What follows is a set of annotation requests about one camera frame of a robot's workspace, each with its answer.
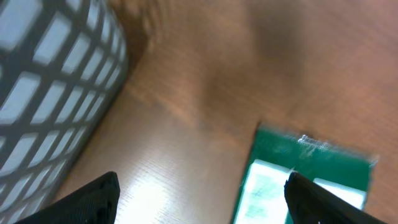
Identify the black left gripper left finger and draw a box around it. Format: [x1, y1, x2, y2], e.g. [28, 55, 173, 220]
[17, 171, 121, 224]

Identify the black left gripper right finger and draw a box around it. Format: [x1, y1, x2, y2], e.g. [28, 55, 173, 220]
[284, 172, 384, 224]

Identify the green white package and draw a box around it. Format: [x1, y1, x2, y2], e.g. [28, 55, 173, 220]
[231, 126, 376, 223]

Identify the grey plastic basket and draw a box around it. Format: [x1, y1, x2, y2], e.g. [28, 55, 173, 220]
[1, 0, 128, 223]

